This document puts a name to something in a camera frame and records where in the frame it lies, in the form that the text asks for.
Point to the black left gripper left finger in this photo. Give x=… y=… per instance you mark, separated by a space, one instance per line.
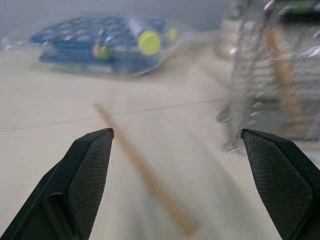
x=75 y=185

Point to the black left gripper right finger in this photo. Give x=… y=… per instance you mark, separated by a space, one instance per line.
x=280 y=180

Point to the wooden chopstick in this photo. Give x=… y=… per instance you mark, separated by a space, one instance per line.
x=283 y=77
x=147 y=172

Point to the tube with yellow-green cap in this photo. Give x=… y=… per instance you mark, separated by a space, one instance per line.
x=101 y=50
x=172 y=34
x=146 y=38

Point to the blue test tube rack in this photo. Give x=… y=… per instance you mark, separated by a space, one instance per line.
x=85 y=45

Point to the clear plastic bag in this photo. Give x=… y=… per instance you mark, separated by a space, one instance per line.
x=100 y=46

